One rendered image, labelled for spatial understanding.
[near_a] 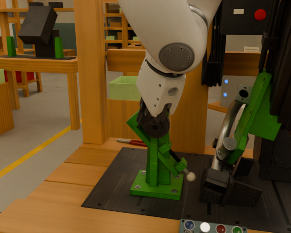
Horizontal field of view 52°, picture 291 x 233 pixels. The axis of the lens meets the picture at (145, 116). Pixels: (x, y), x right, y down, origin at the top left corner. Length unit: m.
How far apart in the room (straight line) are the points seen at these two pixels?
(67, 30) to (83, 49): 11.16
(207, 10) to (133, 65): 0.85
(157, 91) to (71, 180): 0.60
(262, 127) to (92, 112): 0.72
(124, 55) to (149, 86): 0.73
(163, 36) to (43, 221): 0.62
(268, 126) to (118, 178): 0.49
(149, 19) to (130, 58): 0.90
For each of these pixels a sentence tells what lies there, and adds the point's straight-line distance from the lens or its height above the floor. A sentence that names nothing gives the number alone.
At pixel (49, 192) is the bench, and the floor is 0.88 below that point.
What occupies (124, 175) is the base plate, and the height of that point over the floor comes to 0.90.
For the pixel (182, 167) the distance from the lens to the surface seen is 0.90.
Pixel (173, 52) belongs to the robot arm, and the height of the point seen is 1.36.
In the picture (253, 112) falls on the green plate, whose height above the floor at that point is 1.18.
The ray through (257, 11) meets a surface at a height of 1.42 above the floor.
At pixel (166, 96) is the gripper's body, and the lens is 0.54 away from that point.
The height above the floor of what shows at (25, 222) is 0.90.
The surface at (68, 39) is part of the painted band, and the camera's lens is 12.41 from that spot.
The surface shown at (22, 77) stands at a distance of 6.02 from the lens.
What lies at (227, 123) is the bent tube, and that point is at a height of 1.09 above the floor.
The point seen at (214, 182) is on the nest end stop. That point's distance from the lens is 0.87.
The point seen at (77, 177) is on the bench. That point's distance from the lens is 1.08.
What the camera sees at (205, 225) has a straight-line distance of 0.73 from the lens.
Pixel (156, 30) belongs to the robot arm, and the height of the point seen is 1.38.
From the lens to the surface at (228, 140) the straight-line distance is 0.83.
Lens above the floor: 1.40
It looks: 18 degrees down
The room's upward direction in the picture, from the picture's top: straight up
